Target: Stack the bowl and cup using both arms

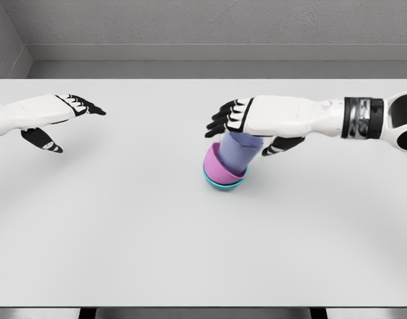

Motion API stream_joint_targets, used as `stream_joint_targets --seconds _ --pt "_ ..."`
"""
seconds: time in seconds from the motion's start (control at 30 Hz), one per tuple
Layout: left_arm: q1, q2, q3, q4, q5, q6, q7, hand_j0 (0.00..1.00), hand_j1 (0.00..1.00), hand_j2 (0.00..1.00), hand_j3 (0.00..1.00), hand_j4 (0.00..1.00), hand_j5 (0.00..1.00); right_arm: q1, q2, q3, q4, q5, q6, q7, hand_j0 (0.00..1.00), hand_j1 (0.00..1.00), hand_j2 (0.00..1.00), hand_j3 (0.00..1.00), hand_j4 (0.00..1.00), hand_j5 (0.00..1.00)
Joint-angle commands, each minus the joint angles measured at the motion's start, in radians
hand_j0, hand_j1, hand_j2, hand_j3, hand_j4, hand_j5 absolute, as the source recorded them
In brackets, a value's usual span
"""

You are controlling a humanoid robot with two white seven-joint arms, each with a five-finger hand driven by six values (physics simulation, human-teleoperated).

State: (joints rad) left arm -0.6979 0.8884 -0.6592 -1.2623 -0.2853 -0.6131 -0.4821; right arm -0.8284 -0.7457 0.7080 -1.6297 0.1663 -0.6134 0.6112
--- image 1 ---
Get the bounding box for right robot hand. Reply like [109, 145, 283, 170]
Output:
[204, 95, 319, 157]

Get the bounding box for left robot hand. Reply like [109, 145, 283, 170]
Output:
[11, 94, 107, 155]

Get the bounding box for lavender cup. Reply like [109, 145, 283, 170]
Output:
[218, 132, 264, 174]

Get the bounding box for pink bowl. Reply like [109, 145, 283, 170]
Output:
[203, 142, 249, 185]

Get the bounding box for teal bowl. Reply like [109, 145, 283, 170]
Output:
[202, 163, 250, 192]

